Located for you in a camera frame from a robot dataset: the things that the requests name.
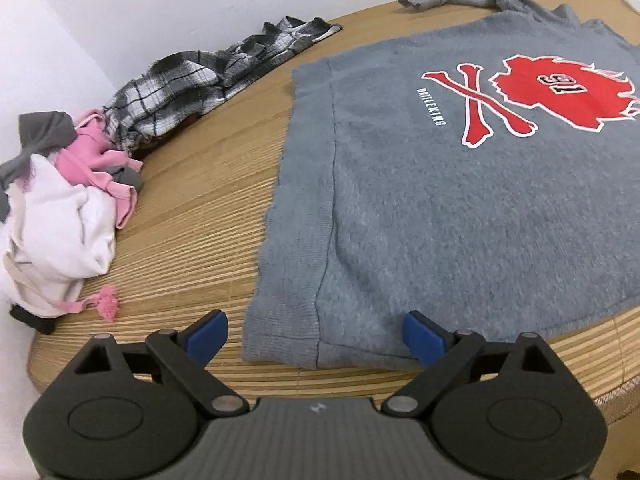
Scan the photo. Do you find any grey hoodie red print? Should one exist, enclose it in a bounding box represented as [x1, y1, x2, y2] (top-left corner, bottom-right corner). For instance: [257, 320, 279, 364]
[242, 0, 639, 370]

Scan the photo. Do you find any white garment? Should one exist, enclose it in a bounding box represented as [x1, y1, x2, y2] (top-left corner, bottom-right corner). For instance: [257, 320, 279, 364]
[1, 155, 116, 318]

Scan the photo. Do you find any pink garment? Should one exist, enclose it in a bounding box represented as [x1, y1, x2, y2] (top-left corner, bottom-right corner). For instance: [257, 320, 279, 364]
[50, 113, 142, 321]

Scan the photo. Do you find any dark grey garment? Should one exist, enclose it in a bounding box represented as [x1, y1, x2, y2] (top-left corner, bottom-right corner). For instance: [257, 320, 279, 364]
[1, 110, 142, 230]

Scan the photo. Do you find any black white plaid shirt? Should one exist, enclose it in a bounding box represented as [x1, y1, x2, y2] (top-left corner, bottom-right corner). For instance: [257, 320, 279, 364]
[103, 16, 342, 155]

